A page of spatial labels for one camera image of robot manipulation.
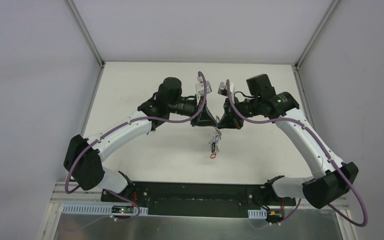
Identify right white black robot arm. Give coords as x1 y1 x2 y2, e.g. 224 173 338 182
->
218 74 359 209

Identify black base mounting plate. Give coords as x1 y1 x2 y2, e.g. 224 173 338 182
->
100 180 296 220

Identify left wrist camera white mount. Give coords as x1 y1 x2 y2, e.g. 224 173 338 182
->
195 76 212 102

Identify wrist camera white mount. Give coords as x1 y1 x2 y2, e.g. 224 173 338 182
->
217 82 235 99
195 76 212 102

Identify large metal keyring disc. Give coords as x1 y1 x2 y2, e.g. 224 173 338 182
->
208 129 222 154

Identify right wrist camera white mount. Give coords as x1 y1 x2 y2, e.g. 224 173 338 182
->
217 82 235 99

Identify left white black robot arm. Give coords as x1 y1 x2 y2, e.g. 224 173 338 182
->
63 72 217 203

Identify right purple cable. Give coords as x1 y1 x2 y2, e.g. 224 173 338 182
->
225 79 368 228

